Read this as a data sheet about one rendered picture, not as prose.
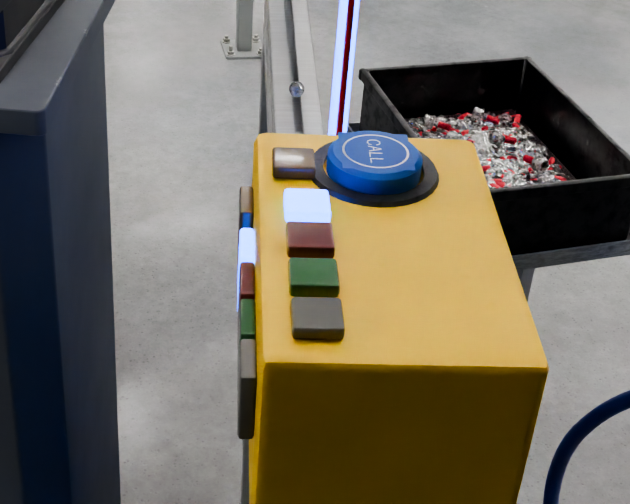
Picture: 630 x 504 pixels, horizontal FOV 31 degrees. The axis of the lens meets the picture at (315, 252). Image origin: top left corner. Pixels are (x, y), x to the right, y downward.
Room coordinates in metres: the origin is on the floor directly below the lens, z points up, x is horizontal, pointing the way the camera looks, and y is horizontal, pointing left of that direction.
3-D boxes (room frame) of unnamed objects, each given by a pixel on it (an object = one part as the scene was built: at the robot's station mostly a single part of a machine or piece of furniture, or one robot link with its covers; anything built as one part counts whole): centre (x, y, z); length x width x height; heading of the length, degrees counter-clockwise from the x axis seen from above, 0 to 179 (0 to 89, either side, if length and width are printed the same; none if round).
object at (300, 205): (0.39, 0.00, 1.08); 0.02 x 0.02 x 0.01; 6
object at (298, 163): (0.42, 0.01, 1.08); 0.02 x 0.02 x 0.01; 6
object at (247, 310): (0.34, 0.02, 1.04); 0.02 x 0.01 x 0.03; 6
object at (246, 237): (0.38, 0.03, 1.04); 0.02 x 0.01 x 0.03; 6
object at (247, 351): (0.31, 0.02, 1.04); 0.02 x 0.01 x 0.03; 6
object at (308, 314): (0.31, 0.00, 1.08); 0.02 x 0.02 x 0.01; 6
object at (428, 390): (0.38, -0.03, 1.02); 0.16 x 0.10 x 0.11; 6
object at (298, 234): (0.36, 0.00, 1.08); 0.02 x 0.02 x 0.01; 6
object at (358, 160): (0.42, -0.02, 1.08); 0.04 x 0.04 x 0.02
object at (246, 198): (0.42, 0.03, 1.04); 0.02 x 0.01 x 0.03; 6
